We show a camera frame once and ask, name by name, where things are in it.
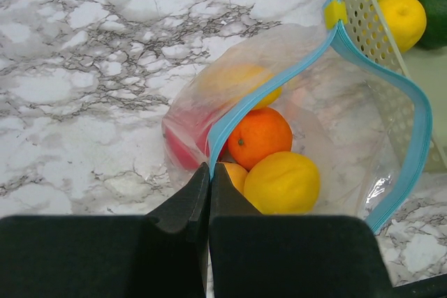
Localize clear zip top bag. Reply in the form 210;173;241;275
163;0;432;235

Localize yellow orange mango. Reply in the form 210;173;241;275
197;64;274;108

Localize green avocado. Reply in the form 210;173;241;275
418;0;446;50

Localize orange tangerine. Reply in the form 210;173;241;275
228;107;293;170

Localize yellow lemon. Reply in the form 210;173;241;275
379;0;427;53
244;151;321;215

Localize red apple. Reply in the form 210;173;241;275
162;107;226;170

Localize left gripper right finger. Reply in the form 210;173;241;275
209;165;395;297

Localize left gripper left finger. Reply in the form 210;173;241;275
1;164;210;297

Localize pale green plastic basket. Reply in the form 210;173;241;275
343;0;446;172

